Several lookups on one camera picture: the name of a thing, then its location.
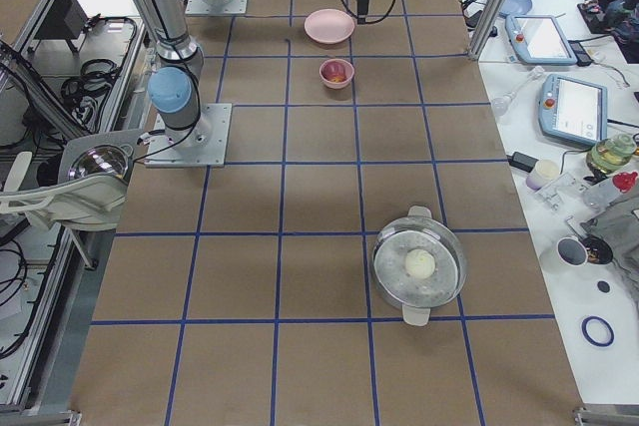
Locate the red apple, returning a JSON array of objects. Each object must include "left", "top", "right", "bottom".
[{"left": 322, "top": 63, "right": 347, "bottom": 84}]

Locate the pink bowl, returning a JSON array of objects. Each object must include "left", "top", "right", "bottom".
[{"left": 319, "top": 58, "right": 354, "bottom": 90}]

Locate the pink plate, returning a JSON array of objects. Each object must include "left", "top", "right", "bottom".
[{"left": 304, "top": 9, "right": 355, "bottom": 45}]

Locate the blue plate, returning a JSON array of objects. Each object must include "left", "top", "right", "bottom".
[{"left": 498, "top": 0, "right": 533, "bottom": 18}]

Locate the shiny steel bowl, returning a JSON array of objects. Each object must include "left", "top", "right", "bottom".
[{"left": 67, "top": 145, "right": 130, "bottom": 181}]

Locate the light bulb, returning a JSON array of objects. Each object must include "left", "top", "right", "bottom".
[{"left": 490, "top": 93, "right": 515, "bottom": 118}]

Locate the upper teach pendant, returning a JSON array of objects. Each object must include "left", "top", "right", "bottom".
[{"left": 504, "top": 15, "right": 577, "bottom": 66}]

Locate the teach pendant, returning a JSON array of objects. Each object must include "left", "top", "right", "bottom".
[
  {"left": 504, "top": 15, "right": 577, "bottom": 66},
  {"left": 537, "top": 74, "right": 608, "bottom": 147}
]

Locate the black power adapter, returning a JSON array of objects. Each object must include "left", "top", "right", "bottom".
[{"left": 507, "top": 152, "right": 538, "bottom": 173}]

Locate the lower teach pendant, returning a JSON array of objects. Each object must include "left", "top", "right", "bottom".
[{"left": 537, "top": 74, "right": 608, "bottom": 147}]

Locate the lavender white cup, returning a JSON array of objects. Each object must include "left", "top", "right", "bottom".
[{"left": 525, "top": 160, "right": 560, "bottom": 191}]

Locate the steel steamer pot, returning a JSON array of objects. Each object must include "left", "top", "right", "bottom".
[{"left": 371, "top": 206, "right": 468, "bottom": 327}]

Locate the white steamed bun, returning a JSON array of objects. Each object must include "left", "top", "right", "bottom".
[{"left": 404, "top": 248, "right": 436, "bottom": 279}]

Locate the white mug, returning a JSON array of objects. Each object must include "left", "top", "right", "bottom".
[{"left": 539, "top": 236, "right": 588, "bottom": 272}]

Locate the grey cloth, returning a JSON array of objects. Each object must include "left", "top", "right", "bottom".
[{"left": 580, "top": 187, "right": 639, "bottom": 305}]

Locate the blue rubber ring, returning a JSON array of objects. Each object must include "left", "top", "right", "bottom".
[{"left": 581, "top": 315, "right": 615, "bottom": 347}]

